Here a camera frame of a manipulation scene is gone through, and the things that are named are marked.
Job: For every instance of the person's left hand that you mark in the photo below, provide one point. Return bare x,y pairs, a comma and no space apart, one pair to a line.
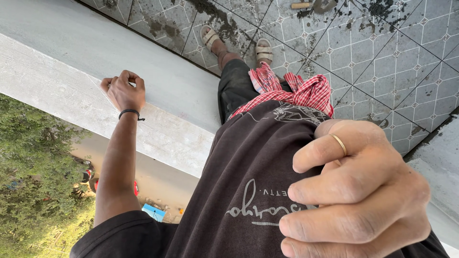
123,93

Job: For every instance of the person's right hand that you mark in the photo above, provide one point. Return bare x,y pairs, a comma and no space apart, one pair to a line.
373,200

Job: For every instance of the person's left fingers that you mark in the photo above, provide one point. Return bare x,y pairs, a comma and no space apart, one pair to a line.
125,77

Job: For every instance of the grey concrete parapet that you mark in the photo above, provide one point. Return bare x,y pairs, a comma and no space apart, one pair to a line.
107,46

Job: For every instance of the beige sandal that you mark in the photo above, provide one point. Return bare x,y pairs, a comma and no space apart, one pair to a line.
264,50
209,37

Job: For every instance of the person's left leg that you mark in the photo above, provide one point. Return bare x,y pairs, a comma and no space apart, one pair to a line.
226,53

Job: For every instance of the parked motorbike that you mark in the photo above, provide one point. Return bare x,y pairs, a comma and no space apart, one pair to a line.
86,176

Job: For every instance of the black shorts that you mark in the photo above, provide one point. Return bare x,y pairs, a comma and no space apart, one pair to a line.
233,86

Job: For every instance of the red object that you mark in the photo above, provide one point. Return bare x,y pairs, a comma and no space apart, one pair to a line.
136,188

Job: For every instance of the green trees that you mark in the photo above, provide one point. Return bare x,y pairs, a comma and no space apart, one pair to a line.
36,161

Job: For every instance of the black printed t-shirt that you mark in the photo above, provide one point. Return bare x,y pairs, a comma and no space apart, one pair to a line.
233,161

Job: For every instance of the blue box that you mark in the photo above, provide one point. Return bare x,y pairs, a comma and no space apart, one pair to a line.
153,212

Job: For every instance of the red checkered scarf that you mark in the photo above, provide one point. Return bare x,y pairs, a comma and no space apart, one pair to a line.
308,94

